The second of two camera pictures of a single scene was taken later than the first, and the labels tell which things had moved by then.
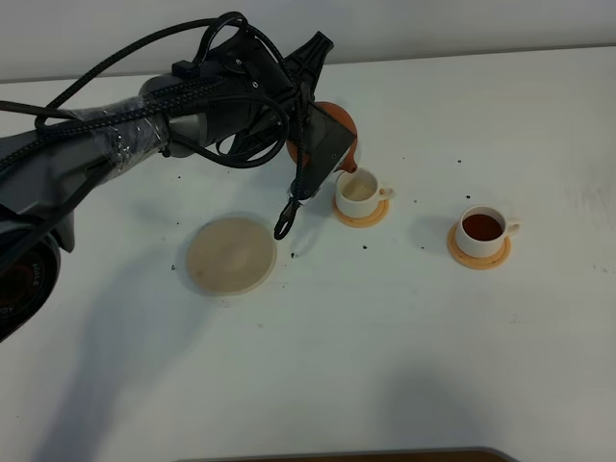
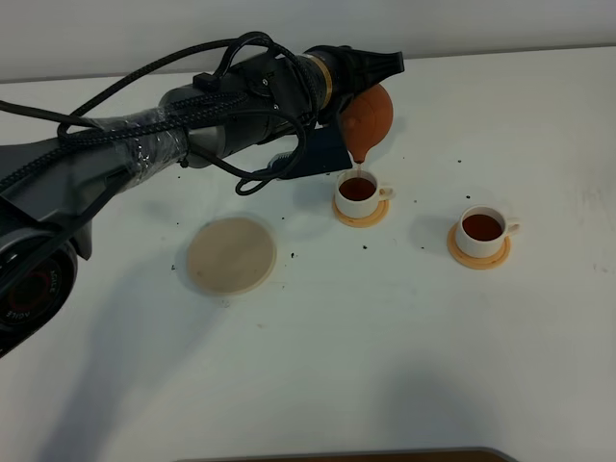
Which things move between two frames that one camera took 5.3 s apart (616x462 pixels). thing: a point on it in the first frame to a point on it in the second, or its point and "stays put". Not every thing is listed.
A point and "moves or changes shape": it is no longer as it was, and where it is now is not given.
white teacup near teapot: (358, 193) stays put
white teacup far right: (482, 229) stays put
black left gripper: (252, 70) to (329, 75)
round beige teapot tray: (230, 256) stays put
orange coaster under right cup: (473, 263) stays put
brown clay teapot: (343, 119) moves or changes shape
